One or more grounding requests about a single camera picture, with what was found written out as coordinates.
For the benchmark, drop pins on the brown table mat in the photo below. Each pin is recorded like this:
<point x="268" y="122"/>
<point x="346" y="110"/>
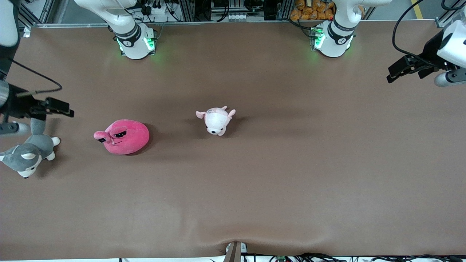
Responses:
<point x="255" y="189"/>

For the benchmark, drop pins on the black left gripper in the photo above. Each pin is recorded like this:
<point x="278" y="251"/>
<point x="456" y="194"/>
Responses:
<point x="430" y="51"/>

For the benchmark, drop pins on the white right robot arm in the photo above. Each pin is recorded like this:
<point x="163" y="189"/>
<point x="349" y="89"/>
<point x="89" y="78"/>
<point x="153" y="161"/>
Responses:
<point x="134" y="47"/>

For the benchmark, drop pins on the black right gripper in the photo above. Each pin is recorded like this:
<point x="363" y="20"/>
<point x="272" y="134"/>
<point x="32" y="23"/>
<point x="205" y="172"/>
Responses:
<point x="17" y="105"/>

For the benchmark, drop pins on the orange packaged snacks pile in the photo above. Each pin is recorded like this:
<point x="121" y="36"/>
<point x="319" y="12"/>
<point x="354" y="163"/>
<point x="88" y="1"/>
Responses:
<point x="313" y="10"/>

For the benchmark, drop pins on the aluminium corner bracket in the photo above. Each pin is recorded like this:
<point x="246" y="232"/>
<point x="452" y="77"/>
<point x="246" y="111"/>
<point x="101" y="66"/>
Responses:
<point x="441" y="22"/>

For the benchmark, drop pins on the brown metal clamp bracket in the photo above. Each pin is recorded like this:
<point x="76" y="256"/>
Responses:
<point x="234" y="251"/>

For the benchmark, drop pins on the pale pink white plush dog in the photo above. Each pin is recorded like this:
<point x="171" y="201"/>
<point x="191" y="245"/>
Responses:
<point x="215" y="122"/>

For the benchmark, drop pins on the grey white husky plush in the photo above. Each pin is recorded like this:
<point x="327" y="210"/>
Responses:
<point x="31" y="151"/>

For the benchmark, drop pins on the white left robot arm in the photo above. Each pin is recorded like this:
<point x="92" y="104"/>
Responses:
<point x="336" y="40"/>

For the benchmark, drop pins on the white power strip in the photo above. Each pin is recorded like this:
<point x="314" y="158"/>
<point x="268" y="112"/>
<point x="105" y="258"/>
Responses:
<point x="158" y="10"/>

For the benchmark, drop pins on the hot pink round plush toy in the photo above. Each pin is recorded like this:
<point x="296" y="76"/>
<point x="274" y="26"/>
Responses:
<point x="125" y="138"/>

